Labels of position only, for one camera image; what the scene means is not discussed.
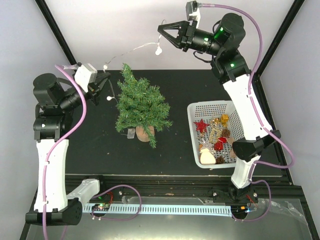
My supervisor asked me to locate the fairy light string with battery box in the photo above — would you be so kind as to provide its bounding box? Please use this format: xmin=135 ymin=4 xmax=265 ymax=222
xmin=102 ymin=19 xmax=167 ymax=140

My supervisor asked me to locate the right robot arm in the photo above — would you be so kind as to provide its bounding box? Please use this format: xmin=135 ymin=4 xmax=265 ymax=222
xmin=157 ymin=13 xmax=281 ymax=202

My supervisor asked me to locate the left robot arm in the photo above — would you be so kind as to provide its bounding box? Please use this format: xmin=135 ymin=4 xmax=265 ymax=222
xmin=25 ymin=73 xmax=110 ymax=226

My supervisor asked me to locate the small green christmas tree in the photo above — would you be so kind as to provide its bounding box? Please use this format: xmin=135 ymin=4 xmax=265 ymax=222
xmin=115 ymin=63 xmax=173 ymax=149

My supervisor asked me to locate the brown tree base pot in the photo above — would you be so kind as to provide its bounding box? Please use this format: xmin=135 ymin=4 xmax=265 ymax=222
xmin=135 ymin=126 xmax=155 ymax=143

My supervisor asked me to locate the red glitter star ornament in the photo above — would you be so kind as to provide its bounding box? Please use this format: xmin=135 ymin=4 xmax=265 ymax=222
xmin=193 ymin=119 xmax=210 ymax=134

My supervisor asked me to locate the gold gift box ornament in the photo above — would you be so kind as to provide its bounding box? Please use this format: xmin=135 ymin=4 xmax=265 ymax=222
xmin=220 ymin=114 xmax=229 ymax=128

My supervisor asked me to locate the white perforated plastic basket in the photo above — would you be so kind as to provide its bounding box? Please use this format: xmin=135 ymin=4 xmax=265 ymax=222
xmin=187 ymin=100 xmax=244 ymax=169

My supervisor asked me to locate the brown pine cone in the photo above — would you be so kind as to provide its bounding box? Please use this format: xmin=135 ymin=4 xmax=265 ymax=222
xmin=215 ymin=156 xmax=225 ymax=165
xmin=221 ymin=128 xmax=231 ymax=138

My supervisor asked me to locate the silver star ornament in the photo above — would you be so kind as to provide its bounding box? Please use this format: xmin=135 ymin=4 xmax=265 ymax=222
xmin=198 ymin=139 xmax=214 ymax=152

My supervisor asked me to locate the burlap bow ornament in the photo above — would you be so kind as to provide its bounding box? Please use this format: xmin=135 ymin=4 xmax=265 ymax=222
xmin=227 ymin=137 xmax=237 ymax=159

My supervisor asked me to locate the wooden snowman ornament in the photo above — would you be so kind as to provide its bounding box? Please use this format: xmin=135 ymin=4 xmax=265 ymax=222
xmin=199 ymin=148 xmax=217 ymax=165

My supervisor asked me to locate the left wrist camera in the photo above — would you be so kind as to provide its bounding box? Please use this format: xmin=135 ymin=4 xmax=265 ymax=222
xmin=74 ymin=63 xmax=98 ymax=93

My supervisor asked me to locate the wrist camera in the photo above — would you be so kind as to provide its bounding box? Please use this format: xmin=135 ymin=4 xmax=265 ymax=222
xmin=74 ymin=63 xmax=98 ymax=93
xmin=185 ymin=0 xmax=201 ymax=29

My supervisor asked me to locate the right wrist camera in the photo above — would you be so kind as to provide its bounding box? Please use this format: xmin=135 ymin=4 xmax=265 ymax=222
xmin=185 ymin=0 xmax=201 ymax=29

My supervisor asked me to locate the black corner frame post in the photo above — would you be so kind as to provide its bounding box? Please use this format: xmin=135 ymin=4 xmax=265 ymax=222
xmin=35 ymin=0 xmax=77 ymax=64

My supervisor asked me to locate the right black corner post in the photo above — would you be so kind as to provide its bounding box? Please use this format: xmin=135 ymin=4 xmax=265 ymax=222
xmin=252 ymin=0 xmax=306 ymax=78

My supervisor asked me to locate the white slotted cable duct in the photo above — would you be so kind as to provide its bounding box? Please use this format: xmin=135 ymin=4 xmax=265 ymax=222
xmin=82 ymin=203 xmax=232 ymax=217

